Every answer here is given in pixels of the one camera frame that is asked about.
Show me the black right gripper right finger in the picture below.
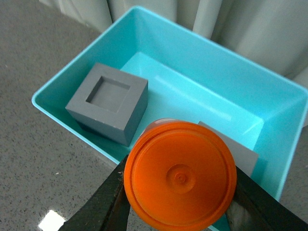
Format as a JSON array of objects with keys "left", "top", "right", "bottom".
[{"left": 226, "top": 168, "right": 308, "bottom": 231}]

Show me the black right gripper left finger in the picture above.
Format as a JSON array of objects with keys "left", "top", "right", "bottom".
[{"left": 59, "top": 156, "right": 130, "bottom": 231}]

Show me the gray block with round hole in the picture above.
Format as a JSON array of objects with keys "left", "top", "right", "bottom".
[{"left": 198, "top": 121, "right": 258, "bottom": 177}]

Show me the orange cylinder part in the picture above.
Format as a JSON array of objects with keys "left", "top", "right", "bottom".
[{"left": 124, "top": 118, "right": 237, "bottom": 231}]

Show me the gray block with square hole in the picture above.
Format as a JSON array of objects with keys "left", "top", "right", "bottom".
[{"left": 65, "top": 63, "right": 148, "bottom": 146}]

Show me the light blue plastic box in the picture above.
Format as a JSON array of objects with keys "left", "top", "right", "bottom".
[{"left": 32, "top": 6, "right": 308, "bottom": 200}]

